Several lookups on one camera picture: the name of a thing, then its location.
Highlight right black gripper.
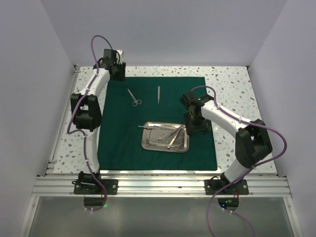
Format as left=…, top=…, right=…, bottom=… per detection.
left=184, top=112, right=210, bottom=136

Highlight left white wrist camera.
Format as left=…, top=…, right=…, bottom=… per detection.
left=117, top=50, right=123, bottom=64

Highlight steel scalpel handle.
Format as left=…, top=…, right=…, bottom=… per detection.
left=138, top=125, right=161, bottom=129

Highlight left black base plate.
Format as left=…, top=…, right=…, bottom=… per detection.
left=72, top=179, right=119, bottom=195

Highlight dark green surgical cloth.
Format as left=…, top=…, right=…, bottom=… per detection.
left=97, top=77, right=217, bottom=171

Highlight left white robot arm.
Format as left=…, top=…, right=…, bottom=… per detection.
left=69, top=49, right=126, bottom=195

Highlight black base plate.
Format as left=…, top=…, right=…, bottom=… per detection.
left=204, top=178, right=249, bottom=195
left=72, top=179, right=119, bottom=195

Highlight steel forceps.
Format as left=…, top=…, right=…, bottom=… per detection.
left=163, top=126, right=184, bottom=144

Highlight steel surgical scissors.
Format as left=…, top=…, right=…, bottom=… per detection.
left=127, top=89, right=142, bottom=107

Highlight pointed steel tweezers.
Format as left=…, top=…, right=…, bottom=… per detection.
left=167, top=129, right=182, bottom=149

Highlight steel instrument tray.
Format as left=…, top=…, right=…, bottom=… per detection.
left=138, top=121, right=190, bottom=153

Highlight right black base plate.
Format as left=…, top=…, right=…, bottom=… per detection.
left=204, top=178, right=249, bottom=195

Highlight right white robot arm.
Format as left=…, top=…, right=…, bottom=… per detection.
left=180, top=91, right=273, bottom=195

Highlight aluminium mounting rail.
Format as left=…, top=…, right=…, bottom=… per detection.
left=31, top=173, right=291, bottom=198

